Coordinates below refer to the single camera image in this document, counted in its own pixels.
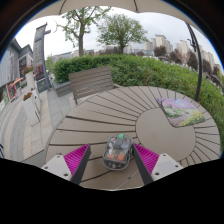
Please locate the grey shopfront building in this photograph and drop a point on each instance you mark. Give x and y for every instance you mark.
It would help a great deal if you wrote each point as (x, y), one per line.
(11, 63)

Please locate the distant apartment blocks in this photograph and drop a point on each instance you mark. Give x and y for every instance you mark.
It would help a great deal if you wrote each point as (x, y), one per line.
(160, 41)

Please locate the tall white flower planter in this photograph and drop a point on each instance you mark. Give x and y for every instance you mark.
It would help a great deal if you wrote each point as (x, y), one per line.
(29, 80)

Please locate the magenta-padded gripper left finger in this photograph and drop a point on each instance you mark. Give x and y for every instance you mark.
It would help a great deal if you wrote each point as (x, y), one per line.
(77, 158)

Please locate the grey stone planter wall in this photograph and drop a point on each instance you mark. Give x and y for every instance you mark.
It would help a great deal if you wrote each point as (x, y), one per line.
(61, 88)

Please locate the thin sparse tree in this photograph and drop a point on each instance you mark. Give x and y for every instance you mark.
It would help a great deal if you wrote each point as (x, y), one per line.
(80, 36)

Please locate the low white flower planter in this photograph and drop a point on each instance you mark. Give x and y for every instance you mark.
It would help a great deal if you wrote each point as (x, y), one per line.
(30, 110)

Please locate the flower print mouse pad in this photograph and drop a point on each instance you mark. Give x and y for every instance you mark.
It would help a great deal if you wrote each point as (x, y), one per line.
(180, 111)

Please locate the brown slatted patio chair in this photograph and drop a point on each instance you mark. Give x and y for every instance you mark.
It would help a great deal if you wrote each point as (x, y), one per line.
(91, 80)

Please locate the green hedge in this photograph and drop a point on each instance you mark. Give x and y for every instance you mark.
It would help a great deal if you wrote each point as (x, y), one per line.
(150, 73)

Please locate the round leafy tree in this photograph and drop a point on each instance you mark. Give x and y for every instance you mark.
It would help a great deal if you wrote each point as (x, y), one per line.
(120, 31)

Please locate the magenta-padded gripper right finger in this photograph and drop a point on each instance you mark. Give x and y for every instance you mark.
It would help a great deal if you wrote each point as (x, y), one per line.
(146, 159)

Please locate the transparent computer mouse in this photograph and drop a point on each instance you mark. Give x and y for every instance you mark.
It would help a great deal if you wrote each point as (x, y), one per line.
(116, 153)

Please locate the grey sign pylon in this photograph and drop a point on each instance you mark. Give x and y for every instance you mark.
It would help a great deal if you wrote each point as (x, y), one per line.
(39, 46)

